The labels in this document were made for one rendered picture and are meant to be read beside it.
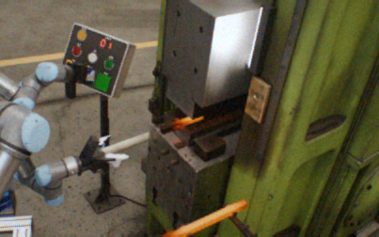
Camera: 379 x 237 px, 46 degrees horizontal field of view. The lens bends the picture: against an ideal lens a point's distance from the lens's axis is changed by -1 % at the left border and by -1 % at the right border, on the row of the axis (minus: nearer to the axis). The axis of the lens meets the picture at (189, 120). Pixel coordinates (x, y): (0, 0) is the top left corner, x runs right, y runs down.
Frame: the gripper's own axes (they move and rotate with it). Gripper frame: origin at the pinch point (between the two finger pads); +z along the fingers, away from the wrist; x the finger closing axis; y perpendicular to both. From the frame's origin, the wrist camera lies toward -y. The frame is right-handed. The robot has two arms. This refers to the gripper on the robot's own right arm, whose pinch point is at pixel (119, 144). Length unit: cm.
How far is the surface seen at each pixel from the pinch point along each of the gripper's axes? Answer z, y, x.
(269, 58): 45, -45, 29
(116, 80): 19.3, -3.8, -38.9
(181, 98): 30.6, -13.1, -1.1
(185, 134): 30.7, 2.8, 4.6
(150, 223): 26, 76, -10
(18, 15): 66, 100, -345
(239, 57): 46, -36, 13
